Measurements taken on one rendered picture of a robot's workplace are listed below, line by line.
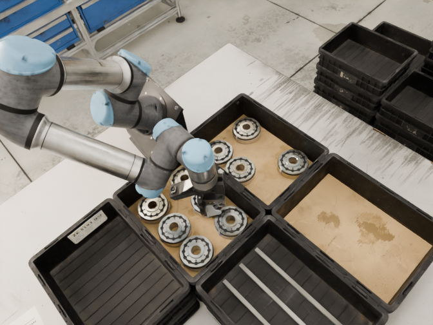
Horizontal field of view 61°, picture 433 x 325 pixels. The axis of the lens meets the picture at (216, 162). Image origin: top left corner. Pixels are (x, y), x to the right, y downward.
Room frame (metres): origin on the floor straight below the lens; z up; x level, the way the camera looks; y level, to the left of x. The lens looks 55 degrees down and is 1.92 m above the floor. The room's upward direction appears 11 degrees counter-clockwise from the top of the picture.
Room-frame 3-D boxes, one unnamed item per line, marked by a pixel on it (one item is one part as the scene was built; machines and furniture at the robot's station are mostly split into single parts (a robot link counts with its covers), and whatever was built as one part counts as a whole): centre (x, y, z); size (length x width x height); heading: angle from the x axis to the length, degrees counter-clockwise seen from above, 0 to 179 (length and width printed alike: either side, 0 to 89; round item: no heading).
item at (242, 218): (0.50, -0.01, 0.86); 0.10 x 0.10 x 0.01
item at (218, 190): (0.55, 0.03, 0.99); 0.09 x 0.08 x 0.12; 81
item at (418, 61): (1.66, -1.20, 0.26); 0.40 x 0.30 x 0.23; 35
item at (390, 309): (0.40, -0.36, 0.92); 0.40 x 0.30 x 0.02; 35
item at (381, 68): (1.43, -0.87, 0.37); 0.40 x 0.30 x 0.45; 34
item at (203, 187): (0.55, 0.04, 1.07); 0.08 x 0.08 x 0.05
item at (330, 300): (0.22, -0.11, 0.87); 0.40 x 0.30 x 0.11; 35
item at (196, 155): (0.54, 0.04, 1.15); 0.09 x 0.08 x 0.11; 34
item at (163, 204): (0.61, 0.23, 0.86); 0.10 x 0.10 x 0.01
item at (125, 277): (0.38, 0.36, 0.87); 0.40 x 0.30 x 0.11; 35
